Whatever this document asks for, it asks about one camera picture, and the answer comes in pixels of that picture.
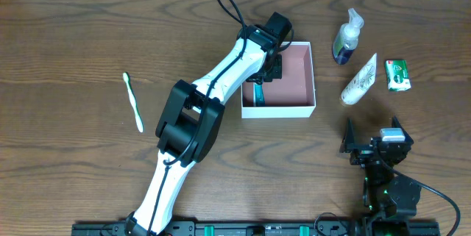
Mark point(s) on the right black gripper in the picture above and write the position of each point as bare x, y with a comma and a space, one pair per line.
369, 148

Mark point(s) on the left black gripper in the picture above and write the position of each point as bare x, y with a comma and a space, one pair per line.
265, 78

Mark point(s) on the teal toothpaste tube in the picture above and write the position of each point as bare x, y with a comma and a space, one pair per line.
259, 100

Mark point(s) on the green white toothbrush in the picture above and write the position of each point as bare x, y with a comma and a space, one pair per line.
133, 102

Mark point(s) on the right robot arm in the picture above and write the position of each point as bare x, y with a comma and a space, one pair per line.
391, 199

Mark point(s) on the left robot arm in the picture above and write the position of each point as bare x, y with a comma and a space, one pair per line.
191, 118

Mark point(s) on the green soap bar pack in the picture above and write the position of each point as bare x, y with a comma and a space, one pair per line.
397, 75

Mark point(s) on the white leaf-print lotion tube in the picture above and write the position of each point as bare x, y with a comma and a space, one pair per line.
361, 83

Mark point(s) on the white box pink interior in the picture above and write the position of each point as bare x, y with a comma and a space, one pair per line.
292, 96

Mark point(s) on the clear pump soap bottle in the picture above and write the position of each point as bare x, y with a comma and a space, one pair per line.
347, 38

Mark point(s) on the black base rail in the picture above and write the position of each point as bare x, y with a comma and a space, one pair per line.
325, 226

